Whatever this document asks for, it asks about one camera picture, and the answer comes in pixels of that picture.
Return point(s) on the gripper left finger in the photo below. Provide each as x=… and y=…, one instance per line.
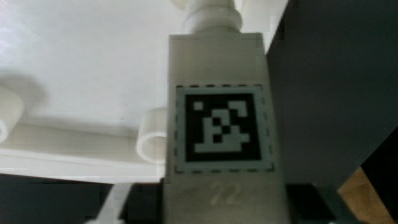
x=132, y=205

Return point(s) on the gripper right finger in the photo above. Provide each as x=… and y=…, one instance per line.
x=317, y=206

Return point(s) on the white leg with tag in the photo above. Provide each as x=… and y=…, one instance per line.
x=222, y=183

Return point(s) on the white square tabletop part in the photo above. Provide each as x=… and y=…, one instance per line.
x=84, y=84

